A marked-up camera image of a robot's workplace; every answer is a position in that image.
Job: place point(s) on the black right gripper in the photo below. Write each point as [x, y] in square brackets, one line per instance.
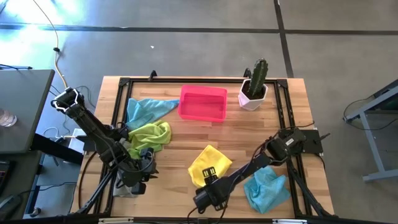
[213, 191]

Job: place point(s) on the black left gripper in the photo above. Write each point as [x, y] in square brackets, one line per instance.
[136, 171]

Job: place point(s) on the yellow microfiber towel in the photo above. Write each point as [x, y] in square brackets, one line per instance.
[208, 158]

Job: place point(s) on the lime microfiber towel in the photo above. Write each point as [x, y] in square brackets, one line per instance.
[152, 135]

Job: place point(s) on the blue microfiber towel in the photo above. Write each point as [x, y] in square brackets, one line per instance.
[265, 191]
[146, 110]

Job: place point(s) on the pink plastic bin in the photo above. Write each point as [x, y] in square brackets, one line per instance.
[202, 104]

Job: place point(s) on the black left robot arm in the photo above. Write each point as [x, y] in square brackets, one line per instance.
[93, 127]

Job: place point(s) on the grey microfiber towel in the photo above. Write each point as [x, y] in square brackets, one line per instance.
[119, 191]

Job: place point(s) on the white box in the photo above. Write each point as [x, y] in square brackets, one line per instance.
[76, 137]

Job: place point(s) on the white faceted plant pot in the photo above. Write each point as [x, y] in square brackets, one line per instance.
[248, 102]

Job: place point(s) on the black bar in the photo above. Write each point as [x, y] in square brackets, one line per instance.
[53, 149]

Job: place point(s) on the black caster wheel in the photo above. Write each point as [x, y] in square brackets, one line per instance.
[35, 212]

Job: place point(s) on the green cactus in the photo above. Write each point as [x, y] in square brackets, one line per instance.
[258, 76]

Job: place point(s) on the dark grey side table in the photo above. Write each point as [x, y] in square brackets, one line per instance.
[25, 109]

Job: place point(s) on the black controller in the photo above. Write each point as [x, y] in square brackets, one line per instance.
[3, 175]

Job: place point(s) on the clear drinking glass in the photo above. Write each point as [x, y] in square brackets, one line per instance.
[6, 119]

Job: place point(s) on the grey metal desk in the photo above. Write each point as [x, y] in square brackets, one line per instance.
[377, 102]

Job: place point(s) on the silver metal bracket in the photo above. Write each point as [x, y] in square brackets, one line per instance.
[289, 221]
[115, 221]

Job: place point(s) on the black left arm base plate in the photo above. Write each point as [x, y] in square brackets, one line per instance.
[90, 146]

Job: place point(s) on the black frame clamp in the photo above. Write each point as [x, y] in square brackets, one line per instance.
[152, 75]
[247, 73]

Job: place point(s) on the black aluminium table frame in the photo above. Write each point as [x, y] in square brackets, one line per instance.
[202, 80]

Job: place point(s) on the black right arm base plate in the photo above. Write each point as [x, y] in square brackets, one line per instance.
[311, 141]

